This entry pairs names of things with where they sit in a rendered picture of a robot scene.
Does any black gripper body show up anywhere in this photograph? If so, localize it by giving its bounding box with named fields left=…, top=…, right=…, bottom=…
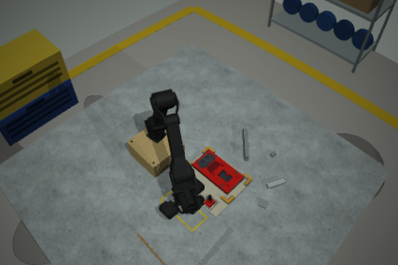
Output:
left=159, top=178, right=205, bottom=219

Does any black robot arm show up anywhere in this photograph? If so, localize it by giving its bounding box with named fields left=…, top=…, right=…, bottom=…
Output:
left=144, top=89, right=205, bottom=215

